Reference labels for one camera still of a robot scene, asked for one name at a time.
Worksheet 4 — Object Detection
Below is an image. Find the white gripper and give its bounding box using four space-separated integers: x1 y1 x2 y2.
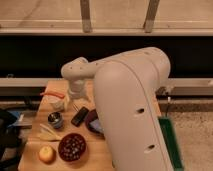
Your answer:
64 80 91 110

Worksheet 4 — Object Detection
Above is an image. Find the black eraser block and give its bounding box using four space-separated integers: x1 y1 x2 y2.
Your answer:
71 107 89 127

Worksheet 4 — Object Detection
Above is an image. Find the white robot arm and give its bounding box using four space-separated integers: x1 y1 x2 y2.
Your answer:
61 47 174 171

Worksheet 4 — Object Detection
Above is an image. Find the green plastic tray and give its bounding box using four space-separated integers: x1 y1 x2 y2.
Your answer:
158 117 184 171

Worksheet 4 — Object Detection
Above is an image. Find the metal spoon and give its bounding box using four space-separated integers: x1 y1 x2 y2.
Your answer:
72 103 80 112

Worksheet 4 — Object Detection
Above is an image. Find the purple bowl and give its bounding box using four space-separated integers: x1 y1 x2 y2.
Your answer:
84 109 103 135

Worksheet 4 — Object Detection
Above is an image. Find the small metal cup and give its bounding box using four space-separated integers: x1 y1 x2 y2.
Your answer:
48 112 63 129

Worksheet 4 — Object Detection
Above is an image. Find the dark red bowl of beans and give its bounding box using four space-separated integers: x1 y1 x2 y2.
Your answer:
58 133 86 162

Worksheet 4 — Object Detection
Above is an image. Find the yellow apple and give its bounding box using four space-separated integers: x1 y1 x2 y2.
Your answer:
38 146 55 163

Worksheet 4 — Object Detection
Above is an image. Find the black chair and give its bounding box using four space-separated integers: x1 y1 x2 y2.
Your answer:
0 108 22 171

